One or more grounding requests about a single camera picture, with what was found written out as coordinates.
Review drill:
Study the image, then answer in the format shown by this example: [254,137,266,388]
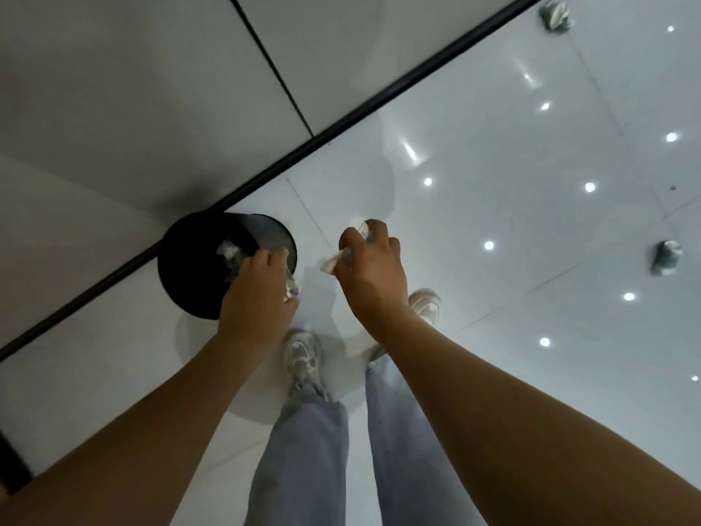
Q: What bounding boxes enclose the black round trash bin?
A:
[157,211,298,321]

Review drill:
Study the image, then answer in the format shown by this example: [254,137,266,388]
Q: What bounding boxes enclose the person's left hand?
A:
[218,247,300,352]

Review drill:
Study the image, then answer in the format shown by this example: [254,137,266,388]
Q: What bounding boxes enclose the person's left forearm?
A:
[0,322,287,526]

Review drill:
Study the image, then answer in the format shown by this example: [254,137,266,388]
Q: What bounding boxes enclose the light blue jeans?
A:
[244,354,488,526]

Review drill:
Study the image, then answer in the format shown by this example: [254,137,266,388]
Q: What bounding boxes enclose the black baseboard strip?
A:
[0,0,550,363]

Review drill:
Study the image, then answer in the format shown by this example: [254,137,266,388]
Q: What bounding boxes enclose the person's right forearm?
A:
[359,306,701,526]

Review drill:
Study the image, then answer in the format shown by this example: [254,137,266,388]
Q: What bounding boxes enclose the white sneaker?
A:
[368,288,443,362]
[283,329,330,401]

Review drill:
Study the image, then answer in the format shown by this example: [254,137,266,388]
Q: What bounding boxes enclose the crumpled white trash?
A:
[216,240,245,281]

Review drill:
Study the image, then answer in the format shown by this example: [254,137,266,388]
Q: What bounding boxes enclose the crumpled grey-green litter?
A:
[651,240,683,277]
[539,0,573,34]

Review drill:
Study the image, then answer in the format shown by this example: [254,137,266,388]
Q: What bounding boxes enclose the dark brown furniture corner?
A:
[0,430,35,496]

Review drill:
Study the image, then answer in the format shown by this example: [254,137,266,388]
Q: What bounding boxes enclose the person's right hand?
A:
[333,219,411,338]

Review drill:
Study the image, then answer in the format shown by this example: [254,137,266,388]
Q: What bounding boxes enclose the white right sneaker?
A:
[368,288,443,362]

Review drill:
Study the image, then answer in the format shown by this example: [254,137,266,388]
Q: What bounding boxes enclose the white paper wrapper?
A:
[320,221,375,276]

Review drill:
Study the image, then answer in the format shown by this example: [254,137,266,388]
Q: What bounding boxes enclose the white left sneaker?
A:
[283,329,330,401]

